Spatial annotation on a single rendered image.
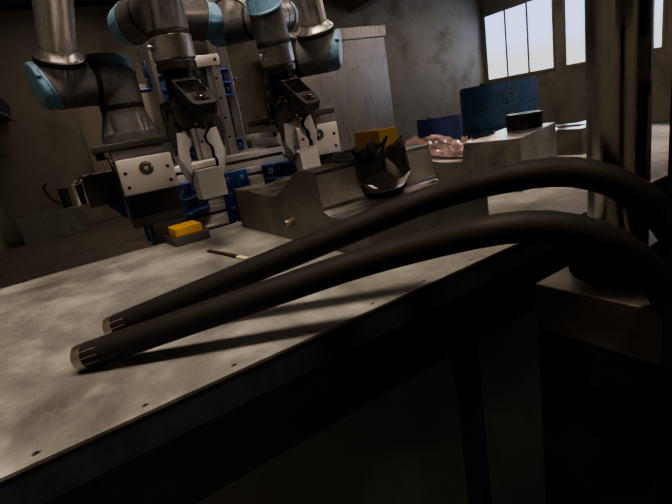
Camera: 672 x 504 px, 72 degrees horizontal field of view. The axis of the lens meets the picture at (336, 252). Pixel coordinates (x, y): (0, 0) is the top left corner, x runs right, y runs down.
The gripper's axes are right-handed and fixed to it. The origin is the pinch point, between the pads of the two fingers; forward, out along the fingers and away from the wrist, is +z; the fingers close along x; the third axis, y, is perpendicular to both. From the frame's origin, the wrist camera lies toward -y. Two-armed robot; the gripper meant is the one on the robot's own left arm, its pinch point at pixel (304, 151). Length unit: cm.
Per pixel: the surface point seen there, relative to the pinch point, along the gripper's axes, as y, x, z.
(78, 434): -60, 61, -3
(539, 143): -39, -36, 6
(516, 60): 550, -863, 150
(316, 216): -33.7, 19.4, 1.1
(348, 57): 551, -428, 48
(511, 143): -40.7, -24.2, 1.7
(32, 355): -37, 64, 0
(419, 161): -35.4, -3.8, -0.9
